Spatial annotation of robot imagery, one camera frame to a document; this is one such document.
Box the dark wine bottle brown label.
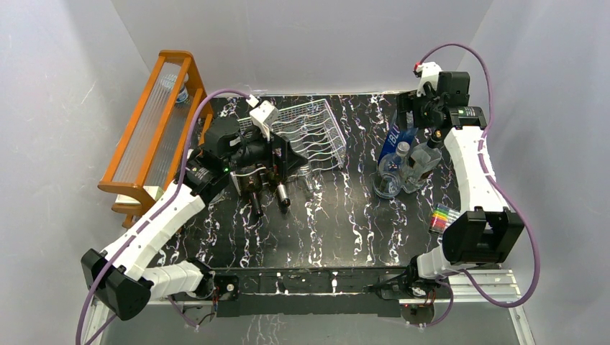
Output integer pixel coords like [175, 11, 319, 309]
[267, 171, 291, 213]

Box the plastic water bottle on shelf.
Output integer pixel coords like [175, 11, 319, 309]
[160, 74, 189, 105]

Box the round clear bottle white cap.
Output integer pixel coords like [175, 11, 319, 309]
[373, 142, 410, 199]

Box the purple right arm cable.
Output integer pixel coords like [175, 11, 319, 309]
[414, 43, 542, 308]

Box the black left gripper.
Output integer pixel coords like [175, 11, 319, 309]
[224, 124, 308, 178]

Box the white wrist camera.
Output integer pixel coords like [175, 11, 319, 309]
[414, 62, 442, 97]
[246, 95, 280, 142]

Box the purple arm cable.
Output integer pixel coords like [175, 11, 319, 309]
[414, 43, 542, 308]
[75, 88, 258, 345]

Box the aluminium frame rail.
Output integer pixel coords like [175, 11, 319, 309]
[94, 262, 521, 328]

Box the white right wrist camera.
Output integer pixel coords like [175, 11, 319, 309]
[414, 62, 442, 97]

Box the white wire wine rack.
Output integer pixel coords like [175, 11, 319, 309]
[239, 99, 347, 181]

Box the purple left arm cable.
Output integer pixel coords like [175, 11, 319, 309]
[75, 88, 258, 345]

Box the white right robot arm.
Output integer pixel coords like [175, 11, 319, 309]
[370, 65, 524, 299]

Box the orange wooden shelf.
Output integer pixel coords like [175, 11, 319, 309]
[98, 50, 214, 229]

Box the square clear bottle black cap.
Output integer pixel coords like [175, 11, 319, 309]
[403, 130, 442, 193]

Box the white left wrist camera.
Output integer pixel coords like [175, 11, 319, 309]
[246, 95, 280, 142]

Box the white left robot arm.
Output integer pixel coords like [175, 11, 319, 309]
[81, 118, 309, 321]

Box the pack of coloured markers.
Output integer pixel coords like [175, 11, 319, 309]
[429, 203, 460, 234]

